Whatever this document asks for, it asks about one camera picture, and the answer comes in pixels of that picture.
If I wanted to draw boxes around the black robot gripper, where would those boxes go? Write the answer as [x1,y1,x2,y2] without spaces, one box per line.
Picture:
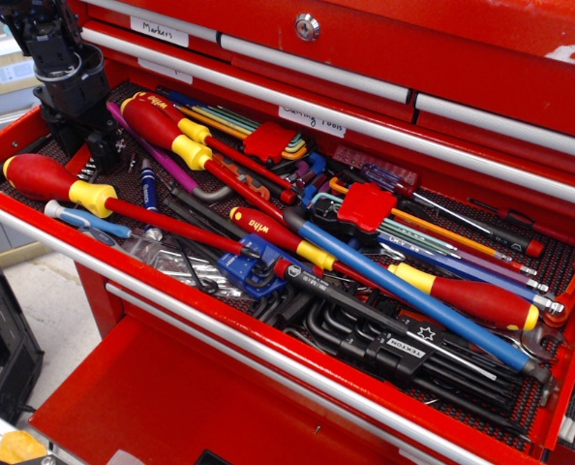
[0,1,123,174]

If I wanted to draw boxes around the red bit holder with bits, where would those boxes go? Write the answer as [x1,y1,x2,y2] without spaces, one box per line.
[66,145,99,183]

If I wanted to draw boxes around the red holder coloured hex keys rear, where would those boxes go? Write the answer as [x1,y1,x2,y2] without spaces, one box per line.
[157,86,310,165]

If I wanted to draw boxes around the red holder coloured hex keys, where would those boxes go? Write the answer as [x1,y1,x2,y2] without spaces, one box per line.
[310,183,566,317]
[157,86,310,165]

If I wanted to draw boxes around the blue hex key holder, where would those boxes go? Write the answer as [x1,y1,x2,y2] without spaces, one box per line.
[218,233,293,299]

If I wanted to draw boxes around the red translucent bit case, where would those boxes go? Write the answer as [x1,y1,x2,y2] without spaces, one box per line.
[332,145,420,189]

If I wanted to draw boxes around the red holder coloured hex keys centre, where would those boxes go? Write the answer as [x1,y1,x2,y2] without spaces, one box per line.
[310,183,566,317]

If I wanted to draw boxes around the purple sleeved hex key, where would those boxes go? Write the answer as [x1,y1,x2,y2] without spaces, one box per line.
[106,102,233,203]

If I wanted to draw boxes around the large red yellow screwdriver front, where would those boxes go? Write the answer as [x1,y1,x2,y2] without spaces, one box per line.
[3,153,261,259]

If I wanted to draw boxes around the blue precision screwdriver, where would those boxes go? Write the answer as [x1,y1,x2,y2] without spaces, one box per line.
[140,159,164,241]

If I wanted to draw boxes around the light blue white screwdriver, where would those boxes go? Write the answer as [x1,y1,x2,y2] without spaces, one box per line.
[44,200,143,238]

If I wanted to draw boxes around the red yellow Wiha screwdriver rear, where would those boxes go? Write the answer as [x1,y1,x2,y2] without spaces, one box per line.
[134,91,301,204]

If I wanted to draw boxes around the red yellow wiha screwdriver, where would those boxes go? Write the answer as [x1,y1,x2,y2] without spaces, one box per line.
[134,91,301,204]
[229,206,379,289]

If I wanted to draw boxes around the red yellow screwdriver back upper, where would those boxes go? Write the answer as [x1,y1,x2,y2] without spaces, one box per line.
[120,98,285,225]

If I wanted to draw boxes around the cardboard box on shelf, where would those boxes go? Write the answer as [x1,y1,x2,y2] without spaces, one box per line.
[0,37,39,95]

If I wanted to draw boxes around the white Markers label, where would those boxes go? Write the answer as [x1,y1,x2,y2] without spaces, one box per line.
[130,16,189,47]

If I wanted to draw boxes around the clear plastic bag hex keys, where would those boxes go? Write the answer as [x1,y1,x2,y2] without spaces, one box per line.
[122,235,252,301]

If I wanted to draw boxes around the red yellow Wiha screwdriver centre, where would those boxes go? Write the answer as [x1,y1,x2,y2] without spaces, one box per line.
[229,206,379,289]

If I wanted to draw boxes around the long blue sleeved hex key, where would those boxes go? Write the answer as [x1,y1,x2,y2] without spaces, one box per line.
[283,207,555,386]

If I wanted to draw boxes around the white drawer label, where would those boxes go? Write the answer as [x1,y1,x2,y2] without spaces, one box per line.
[278,106,347,139]

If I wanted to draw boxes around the black computer case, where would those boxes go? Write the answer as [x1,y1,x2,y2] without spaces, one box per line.
[0,266,44,423]

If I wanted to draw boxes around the silver cabinet lock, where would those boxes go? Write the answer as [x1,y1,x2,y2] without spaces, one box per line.
[294,13,320,42]

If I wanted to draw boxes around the black Tekton hex key set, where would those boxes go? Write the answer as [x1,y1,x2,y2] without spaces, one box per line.
[253,285,529,437]

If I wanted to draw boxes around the black mesh drawer liner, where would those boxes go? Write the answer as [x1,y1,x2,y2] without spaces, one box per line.
[0,80,575,454]

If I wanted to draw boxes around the red tool chest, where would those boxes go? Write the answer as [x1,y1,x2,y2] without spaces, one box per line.
[0,1,575,464]

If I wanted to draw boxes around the red yellow screwdriver right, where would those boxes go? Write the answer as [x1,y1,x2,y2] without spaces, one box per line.
[387,263,540,330]

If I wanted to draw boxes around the red black precision screwdriver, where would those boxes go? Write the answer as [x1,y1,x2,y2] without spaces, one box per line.
[466,215,545,258]

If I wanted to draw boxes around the silver open end wrench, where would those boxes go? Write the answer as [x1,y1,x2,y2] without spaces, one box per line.
[493,323,568,363]

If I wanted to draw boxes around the purple clear handle screwdriver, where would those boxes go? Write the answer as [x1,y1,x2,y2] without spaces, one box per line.
[361,164,482,233]

